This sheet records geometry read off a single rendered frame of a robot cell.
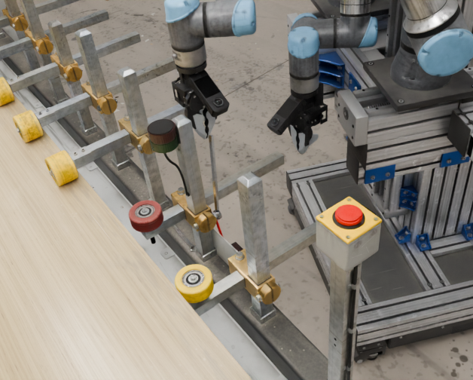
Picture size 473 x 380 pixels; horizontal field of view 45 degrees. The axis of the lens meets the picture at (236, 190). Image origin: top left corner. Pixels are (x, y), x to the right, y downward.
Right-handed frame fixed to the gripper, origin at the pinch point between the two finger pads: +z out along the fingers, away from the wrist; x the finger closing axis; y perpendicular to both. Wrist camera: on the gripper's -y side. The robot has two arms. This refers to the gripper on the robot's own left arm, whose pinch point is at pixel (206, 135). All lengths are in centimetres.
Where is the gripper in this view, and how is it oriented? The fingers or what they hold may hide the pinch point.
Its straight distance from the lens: 143.3
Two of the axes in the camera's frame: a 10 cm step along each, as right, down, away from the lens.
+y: -5.7, -5.1, 6.4
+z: 0.9, 7.4, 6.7
